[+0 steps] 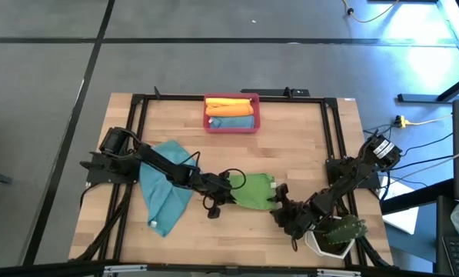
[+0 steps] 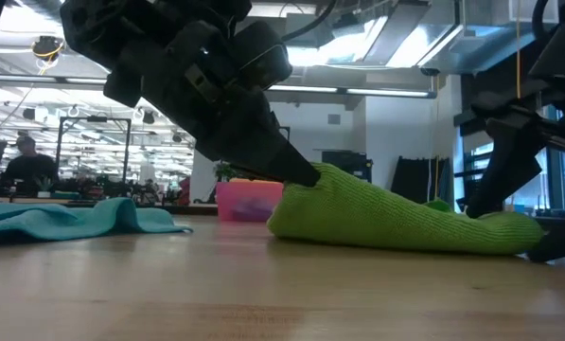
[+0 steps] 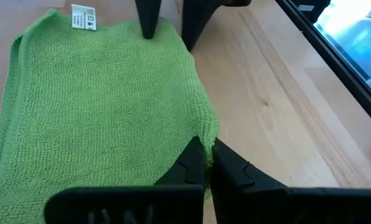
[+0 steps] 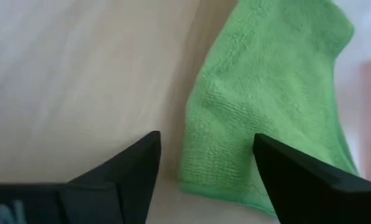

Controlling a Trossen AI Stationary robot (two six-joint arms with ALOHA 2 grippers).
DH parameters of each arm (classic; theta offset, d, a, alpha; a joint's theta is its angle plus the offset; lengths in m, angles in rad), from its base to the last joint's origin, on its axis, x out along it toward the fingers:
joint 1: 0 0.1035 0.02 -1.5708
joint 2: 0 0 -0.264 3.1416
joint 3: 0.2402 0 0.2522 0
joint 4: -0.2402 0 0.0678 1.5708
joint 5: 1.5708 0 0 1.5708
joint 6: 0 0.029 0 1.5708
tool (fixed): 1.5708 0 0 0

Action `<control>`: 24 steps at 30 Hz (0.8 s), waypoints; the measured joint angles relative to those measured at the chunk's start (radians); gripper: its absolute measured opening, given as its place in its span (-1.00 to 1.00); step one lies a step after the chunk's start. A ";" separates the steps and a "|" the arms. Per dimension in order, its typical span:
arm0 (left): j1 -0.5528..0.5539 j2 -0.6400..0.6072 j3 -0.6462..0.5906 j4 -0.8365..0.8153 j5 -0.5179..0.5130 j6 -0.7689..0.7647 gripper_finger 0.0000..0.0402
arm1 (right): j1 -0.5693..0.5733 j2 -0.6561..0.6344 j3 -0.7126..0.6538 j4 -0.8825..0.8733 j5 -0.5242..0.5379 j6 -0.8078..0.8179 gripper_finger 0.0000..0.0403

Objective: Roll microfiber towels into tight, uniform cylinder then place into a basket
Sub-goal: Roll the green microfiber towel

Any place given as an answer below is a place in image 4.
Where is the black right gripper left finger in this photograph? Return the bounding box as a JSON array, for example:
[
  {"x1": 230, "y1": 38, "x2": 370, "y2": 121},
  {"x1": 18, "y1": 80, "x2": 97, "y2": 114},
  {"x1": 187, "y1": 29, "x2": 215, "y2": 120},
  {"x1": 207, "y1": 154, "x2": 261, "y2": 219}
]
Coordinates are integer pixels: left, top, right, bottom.
[{"x1": 0, "y1": 130, "x2": 162, "y2": 224}]

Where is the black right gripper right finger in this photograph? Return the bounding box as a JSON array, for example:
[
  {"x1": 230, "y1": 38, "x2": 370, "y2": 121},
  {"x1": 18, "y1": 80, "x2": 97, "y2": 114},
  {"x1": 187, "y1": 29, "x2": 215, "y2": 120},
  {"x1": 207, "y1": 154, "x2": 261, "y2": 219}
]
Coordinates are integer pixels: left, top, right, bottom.
[{"x1": 252, "y1": 133, "x2": 371, "y2": 224}]

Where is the green microfiber towel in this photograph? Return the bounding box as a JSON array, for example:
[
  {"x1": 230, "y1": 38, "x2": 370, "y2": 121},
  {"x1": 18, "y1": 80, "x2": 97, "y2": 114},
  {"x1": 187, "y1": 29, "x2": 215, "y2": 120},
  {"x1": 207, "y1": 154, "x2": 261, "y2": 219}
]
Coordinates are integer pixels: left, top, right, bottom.
[{"x1": 178, "y1": 0, "x2": 360, "y2": 217}]

